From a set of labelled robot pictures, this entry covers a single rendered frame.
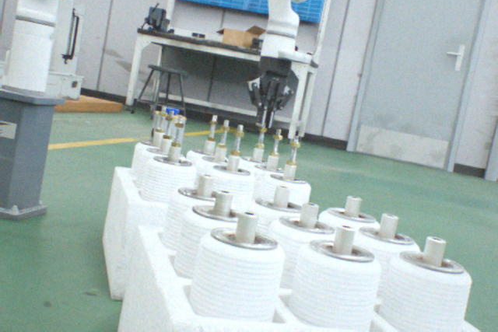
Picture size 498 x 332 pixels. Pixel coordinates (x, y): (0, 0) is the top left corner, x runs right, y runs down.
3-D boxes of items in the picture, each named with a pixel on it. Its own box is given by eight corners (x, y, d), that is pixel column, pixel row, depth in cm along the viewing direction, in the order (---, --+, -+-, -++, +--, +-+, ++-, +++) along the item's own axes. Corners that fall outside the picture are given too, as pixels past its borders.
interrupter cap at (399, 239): (373, 243, 85) (373, 238, 85) (348, 228, 93) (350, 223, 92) (423, 249, 87) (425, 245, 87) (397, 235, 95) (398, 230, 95)
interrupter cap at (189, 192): (181, 200, 90) (182, 194, 90) (173, 189, 97) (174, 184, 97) (233, 207, 92) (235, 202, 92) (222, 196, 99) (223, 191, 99)
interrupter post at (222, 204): (213, 218, 82) (218, 192, 82) (209, 214, 84) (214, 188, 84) (231, 220, 83) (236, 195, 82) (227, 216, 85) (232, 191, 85)
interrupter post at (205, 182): (196, 198, 93) (201, 176, 93) (193, 194, 95) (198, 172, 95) (212, 200, 94) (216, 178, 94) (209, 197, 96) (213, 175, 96)
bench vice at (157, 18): (154, 33, 614) (159, 7, 612) (171, 36, 611) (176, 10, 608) (137, 27, 574) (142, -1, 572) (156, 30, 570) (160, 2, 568)
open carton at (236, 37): (227, 48, 641) (232, 25, 639) (263, 53, 624) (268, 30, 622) (212, 43, 614) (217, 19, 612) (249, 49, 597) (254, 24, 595)
